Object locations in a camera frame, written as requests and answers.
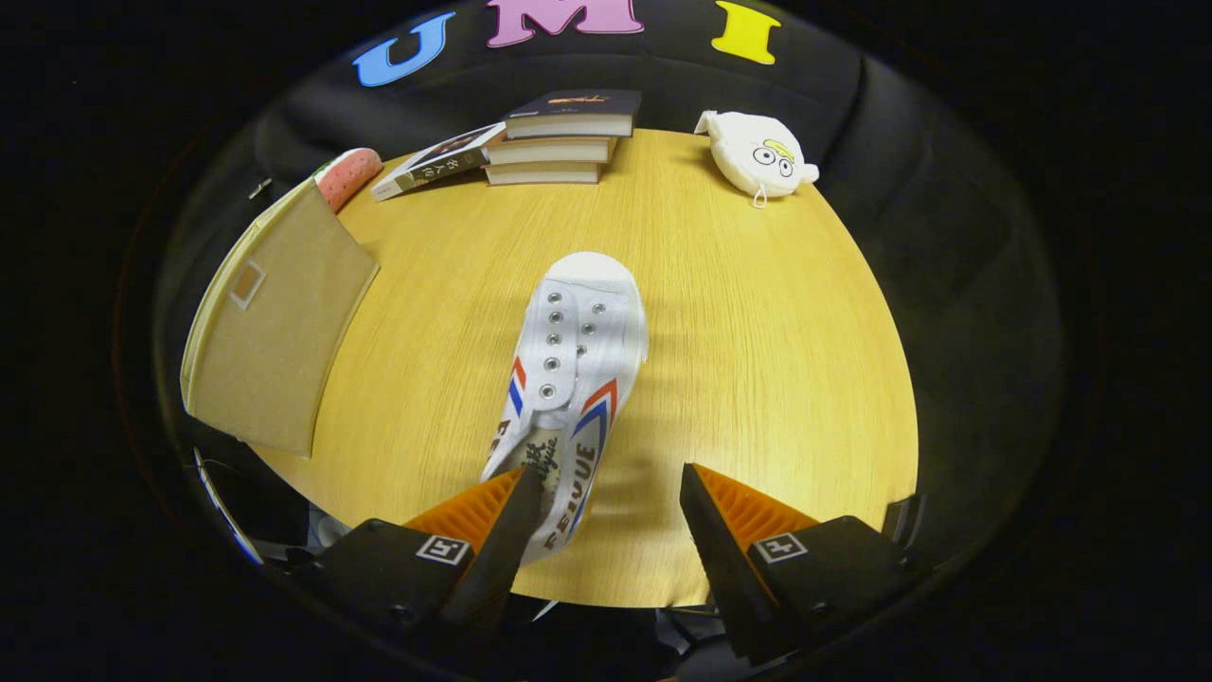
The white canvas shoe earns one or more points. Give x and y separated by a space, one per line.
578 332

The dark cover book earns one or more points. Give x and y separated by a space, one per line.
568 104

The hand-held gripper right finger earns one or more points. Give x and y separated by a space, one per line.
724 559

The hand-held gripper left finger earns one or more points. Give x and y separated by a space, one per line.
502 559

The beige fabric storage box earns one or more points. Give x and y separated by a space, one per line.
284 332

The white power strip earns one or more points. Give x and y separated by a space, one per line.
222 511

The watermelon slice toy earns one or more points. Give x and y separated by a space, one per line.
348 175

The white plush toy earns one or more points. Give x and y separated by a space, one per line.
748 156

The thin book under stack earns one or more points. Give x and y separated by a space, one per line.
544 173

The white cover book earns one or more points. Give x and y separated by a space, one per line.
436 161

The silver clip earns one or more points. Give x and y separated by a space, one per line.
260 188

